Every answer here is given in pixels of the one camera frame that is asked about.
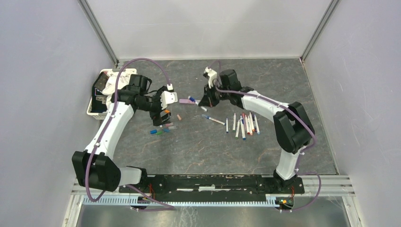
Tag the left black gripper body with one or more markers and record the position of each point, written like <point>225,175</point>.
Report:
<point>153,105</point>

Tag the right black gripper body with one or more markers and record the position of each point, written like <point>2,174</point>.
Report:
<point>213,95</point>

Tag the white marker red cap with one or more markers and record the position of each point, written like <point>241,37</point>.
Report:
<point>246,123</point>

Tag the white marker light-blue cap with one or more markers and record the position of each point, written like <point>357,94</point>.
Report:
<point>256,125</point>

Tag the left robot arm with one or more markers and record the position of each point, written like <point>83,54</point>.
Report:
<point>94,167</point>

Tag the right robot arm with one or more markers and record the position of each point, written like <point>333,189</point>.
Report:
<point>293,128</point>

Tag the lilac highlighter pen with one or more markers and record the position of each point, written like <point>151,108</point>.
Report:
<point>186,101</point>

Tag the white crumpled cloth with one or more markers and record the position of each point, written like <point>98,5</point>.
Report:
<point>117,81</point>

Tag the white plastic basket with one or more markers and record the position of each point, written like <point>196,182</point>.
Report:
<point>100,116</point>

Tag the black box in basket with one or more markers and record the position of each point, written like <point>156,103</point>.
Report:
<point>98,98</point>

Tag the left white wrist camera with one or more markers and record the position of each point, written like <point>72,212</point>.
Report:
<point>168,98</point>

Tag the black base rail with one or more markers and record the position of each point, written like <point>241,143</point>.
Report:
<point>222,196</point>

